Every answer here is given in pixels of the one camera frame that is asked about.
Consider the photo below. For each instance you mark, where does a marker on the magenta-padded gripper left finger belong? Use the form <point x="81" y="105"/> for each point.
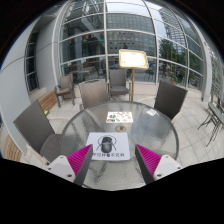
<point x="78" y="160"/>

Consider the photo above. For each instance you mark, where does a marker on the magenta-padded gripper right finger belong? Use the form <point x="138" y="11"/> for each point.
<point x="148" y="159"/>

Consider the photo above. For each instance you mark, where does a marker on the black computer mouse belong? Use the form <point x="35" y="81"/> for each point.
<point x="106" y="145"/>

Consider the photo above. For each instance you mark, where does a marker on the white mouse pad black print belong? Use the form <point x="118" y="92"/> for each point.
<point x="121" y="148"/>

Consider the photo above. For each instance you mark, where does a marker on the white sheet with food pictures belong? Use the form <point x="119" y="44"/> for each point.
<point x="119" y="117"/>

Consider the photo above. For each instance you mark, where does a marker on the brown wicker chair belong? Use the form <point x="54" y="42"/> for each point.
<point x="118" y="78"/>
<point x="170" y="98"/>
<point x="66" y="83"/>
<point x="94" y="93"/>
<point x="33" y="125"/>

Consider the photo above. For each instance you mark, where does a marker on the wooden slat bench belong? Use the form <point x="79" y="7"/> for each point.
<point x="12" y="150"/>
<point x="46" y="100"/>

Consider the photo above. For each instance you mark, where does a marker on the green metal garden furniture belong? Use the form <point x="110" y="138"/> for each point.
<point x="216" y="116"/>

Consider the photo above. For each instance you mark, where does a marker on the gold-framed menu stand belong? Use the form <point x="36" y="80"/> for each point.
<point x="133" y="59"/>

